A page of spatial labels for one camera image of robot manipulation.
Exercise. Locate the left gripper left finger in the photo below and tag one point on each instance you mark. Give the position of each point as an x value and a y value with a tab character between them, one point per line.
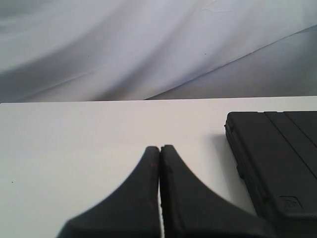
131	211

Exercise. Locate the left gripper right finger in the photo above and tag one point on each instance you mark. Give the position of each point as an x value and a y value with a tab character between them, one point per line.
191	210

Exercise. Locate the black plastic tool case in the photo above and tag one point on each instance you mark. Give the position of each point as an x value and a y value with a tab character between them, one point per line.
276	156

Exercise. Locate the white backdrop cloth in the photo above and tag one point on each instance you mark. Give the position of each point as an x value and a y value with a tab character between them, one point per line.
102	50

